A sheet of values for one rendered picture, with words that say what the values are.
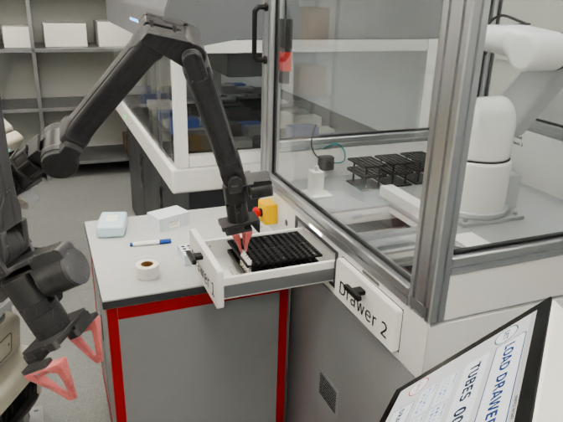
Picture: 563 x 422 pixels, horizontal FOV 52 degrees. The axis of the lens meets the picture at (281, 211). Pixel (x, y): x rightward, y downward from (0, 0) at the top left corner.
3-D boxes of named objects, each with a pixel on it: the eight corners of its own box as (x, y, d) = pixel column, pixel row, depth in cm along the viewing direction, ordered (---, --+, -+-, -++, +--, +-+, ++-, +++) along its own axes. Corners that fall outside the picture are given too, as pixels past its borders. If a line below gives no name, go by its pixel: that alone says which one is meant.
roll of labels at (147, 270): (156, 269, 180) (155, 257, 179) (162, 278, 175) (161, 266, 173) (133, 272, 178) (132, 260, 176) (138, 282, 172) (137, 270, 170)
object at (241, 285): (222, 300, 149) (222, 279, 147) (197, 259, 171) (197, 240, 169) (358, 276, 163) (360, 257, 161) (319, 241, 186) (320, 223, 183)
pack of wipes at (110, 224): (124, 238, 202) (123, 225, 200) (95, 239, 200) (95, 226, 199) (128, 221, 216) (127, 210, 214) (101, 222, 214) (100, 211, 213)
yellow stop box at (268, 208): (263, 225, 195) (263, 206, 192) (255, 218, 201) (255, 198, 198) (276, 223, 197) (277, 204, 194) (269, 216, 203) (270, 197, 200)
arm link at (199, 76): (169, 27, 118) (175, 58, 111) (197, 18, 118) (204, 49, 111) (220, 167, 151) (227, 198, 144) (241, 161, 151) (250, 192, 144)
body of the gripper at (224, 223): (218, 224, 157) (214, 199, 154) (255, 217, 159) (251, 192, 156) (223, 234, 151) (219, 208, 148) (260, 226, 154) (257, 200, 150)
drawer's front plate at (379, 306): (391, 353, 132) (396, 311, 128) (333, 294, 157) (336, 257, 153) (398, 352, 133) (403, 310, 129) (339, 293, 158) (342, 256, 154)
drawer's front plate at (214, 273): (217, 310, 148) (217, 271, 144) (190, 262, 172) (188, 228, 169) (224, 308, 148) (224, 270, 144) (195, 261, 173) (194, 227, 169)
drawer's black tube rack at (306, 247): (246, 287, 155) (246, 265, 153) (227, 259, 170) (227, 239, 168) (321, 275, 163) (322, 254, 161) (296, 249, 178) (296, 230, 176)
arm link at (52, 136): (23, 145, 129) (22, 162, 126) (54, 120, 126) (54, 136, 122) (57, 165, 136) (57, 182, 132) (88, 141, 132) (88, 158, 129)
